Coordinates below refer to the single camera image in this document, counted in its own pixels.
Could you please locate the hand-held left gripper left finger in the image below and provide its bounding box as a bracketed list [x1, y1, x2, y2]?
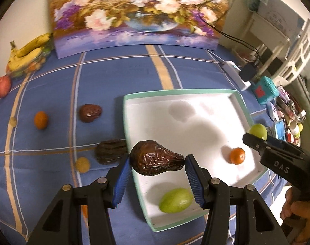
[27, 154, 132, 245]

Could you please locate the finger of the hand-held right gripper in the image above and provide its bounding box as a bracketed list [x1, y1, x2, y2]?
[266, 135, 305, 157]
[242, 133, 267, 157]

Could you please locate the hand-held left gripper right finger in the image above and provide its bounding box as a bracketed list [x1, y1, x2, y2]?
[184, 154, 290, 245]

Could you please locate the green jujube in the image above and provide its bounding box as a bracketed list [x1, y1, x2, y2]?
[159, 187, 194, 214]
[248, 123, 268, 141]

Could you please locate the small orange citrus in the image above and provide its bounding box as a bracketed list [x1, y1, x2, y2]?
[229, 147, 246, 165]
[34, 111, 49, 130]

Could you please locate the dark ridged date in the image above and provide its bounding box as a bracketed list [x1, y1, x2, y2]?
[95, 139, 127, 165]

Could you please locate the large dark wrinkled date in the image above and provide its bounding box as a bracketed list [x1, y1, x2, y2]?
[129, 140, 185, 177]

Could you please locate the white box tray teal rim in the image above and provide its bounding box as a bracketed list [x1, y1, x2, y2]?
[122, 89, 264, 233]

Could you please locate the reddish brown date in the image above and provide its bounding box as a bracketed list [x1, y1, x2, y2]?
[79, 104, 103, 123]

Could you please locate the person's right hand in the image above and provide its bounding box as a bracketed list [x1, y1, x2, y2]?
[280, 187, 310, 243]

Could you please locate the small blue box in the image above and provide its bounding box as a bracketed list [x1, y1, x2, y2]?
[275, 119, 286, 141]

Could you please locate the teal plastic device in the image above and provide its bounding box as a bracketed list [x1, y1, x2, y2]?
[252, 76, 278, 105]

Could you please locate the black power adapter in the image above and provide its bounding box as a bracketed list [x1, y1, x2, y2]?
[239, 62, 258, 82]

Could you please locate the white power strip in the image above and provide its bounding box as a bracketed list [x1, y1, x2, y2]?
[222, 61, 252, 92]

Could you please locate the white wooden chair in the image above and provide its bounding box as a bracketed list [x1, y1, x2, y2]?
[243, 13, 310, 82]

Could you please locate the blue plaid tablecloth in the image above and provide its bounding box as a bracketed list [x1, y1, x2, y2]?
[0, 45, 299, 245]

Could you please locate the clear fruit bowl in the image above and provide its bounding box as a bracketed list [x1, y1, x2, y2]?
[9, 45, 52, 78]

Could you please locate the red peach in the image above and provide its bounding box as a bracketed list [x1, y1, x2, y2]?
[0, 75, 12, 98]

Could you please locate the yellow banana bunch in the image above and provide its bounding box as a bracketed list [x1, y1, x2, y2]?
[7, 33, 53, 73]

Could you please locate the flower painting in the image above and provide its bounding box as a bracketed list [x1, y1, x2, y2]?
[49, 0, 235, 59]

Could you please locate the black cable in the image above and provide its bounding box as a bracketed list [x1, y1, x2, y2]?
[198, 0, 263, 60]

